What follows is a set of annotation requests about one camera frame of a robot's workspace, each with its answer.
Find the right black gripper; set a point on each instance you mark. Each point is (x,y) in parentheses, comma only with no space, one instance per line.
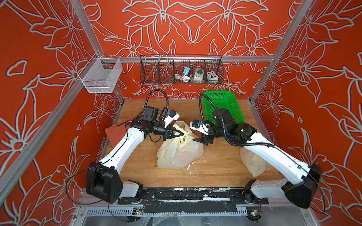
(200,140)

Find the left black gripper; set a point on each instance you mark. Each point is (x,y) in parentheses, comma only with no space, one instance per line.
(168,133)

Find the orange-print plastic bag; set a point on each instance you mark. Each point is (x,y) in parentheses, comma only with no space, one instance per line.
(181,151)

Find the yellow translucent plastic bag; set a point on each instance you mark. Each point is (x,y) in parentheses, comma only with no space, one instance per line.
(253,162)

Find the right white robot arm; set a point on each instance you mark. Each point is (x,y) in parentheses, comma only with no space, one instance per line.
(301,179)

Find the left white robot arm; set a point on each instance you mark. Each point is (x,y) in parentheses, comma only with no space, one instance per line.
(103,180)

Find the green plastic basket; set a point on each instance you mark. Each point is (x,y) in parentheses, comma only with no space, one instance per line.
(223,99)

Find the grey controller device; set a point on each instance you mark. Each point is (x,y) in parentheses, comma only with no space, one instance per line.
(198,75)

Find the white button box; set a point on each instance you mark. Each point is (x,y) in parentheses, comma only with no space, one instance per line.
(212,76)

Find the blue white small box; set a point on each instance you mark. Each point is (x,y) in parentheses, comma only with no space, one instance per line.
(186,71)

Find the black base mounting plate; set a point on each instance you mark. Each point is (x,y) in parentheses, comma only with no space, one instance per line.
(192,200)

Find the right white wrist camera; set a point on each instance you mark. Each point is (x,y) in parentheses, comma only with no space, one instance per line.
(199,126)

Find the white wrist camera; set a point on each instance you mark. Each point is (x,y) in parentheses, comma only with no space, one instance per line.
(199,126)
(171,116)

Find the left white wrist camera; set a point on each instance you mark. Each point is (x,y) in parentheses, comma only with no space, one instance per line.
(171,116)

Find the black wire wall basket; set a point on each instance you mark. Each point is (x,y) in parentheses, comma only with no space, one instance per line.
(168,68)

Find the clear acrylic wall box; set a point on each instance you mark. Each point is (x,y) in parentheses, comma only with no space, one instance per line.
(98,79)

